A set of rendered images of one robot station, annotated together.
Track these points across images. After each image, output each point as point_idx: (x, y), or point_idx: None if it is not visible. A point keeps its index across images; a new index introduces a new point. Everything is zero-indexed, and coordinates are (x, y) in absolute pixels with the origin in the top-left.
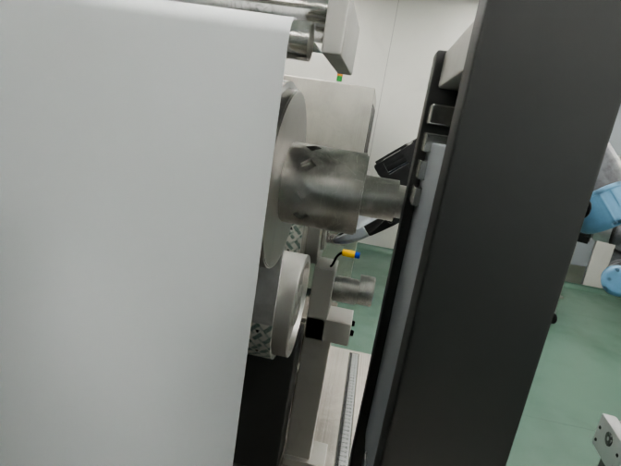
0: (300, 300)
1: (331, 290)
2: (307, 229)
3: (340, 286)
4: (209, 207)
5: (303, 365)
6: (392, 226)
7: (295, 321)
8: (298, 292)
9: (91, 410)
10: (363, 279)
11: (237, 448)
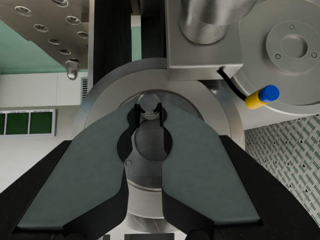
0: (272, 45)
1: (239, 27)
2: (244, 142)
3: (230, 25)
4: None
5: None
6: (292, 195)
7: (296, 25)
8: (312, 68)
9: None
10: (243, 14)
11: None
